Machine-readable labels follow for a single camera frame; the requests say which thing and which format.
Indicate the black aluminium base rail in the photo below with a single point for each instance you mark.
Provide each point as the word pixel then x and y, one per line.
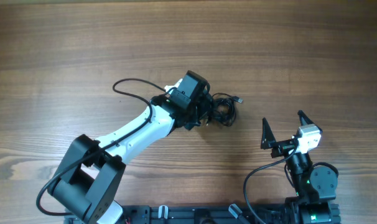
pixel 269 213

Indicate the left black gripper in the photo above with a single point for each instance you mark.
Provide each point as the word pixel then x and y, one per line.
pixel 204 99

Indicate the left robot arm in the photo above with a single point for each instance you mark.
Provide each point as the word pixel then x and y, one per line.
pixel 87 179

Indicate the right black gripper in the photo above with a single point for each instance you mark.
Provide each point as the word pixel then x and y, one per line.
pixel 269 142

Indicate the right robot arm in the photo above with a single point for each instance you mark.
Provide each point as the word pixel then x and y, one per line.
pixel 315 183

